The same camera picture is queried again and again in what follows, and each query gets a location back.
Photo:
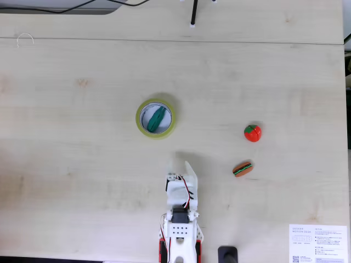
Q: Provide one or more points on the green toy cucumber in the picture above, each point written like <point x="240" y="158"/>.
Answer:
<point x="156" y="119"/>

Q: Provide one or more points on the toy hamburger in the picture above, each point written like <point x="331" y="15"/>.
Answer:
<point x="242" y="169"/>

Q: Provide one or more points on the yellow tape roll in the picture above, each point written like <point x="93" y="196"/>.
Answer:
<point x="140" y="124"/>

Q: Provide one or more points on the red table clamp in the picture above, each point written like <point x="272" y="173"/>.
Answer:
<point x="162" y="249"/>
<point x="199" y="252"/>

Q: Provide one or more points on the red green toy tomato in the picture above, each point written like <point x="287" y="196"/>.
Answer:
<point x="252" y="133"/>

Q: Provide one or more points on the black monitor stand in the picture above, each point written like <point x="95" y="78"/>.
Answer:
<point x="227" y="254"/>

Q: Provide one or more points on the white printed paper sheet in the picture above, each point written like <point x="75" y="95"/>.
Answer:
<point x="315" y="246"/>

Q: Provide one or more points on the dark grey board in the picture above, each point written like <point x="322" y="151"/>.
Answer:
<point x="55" y="12"/>

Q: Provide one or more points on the black camera tripod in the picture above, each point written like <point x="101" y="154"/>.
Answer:
<point x="193" y="13"/>

